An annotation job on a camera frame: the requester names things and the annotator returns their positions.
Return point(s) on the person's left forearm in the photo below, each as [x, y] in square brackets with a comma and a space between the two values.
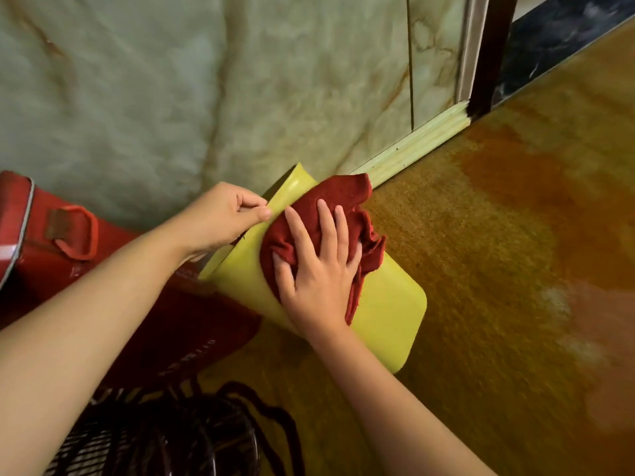
[74, 342]

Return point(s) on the person's right thumb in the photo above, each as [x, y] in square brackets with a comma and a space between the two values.
[283, 278]

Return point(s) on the person's right hand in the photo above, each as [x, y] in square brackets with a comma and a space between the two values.
[318, 287]

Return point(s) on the pale green skirting moulding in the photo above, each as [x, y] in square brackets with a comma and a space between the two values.
[416, 143]

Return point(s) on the person's right forearm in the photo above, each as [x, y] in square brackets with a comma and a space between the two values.
[392, 411]

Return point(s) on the yellow-green plastic board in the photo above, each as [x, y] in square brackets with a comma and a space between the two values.
[392, 312]

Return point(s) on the person's left hand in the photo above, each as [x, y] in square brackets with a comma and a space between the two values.
[214, 218]

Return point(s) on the person's right middle finger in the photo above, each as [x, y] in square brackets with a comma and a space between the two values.
[327, 229]

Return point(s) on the white door trim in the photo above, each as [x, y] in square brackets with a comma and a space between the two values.
[471, 44]

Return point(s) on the dark brown door frame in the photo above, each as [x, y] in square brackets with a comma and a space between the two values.
[492, 49]

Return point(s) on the person's left thumb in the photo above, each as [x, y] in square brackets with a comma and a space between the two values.
[254, 217]

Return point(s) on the dark red cleaning cloth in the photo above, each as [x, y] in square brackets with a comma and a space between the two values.
[347, 203]

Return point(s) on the person's right little finger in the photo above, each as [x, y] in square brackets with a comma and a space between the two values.
[355, 259]

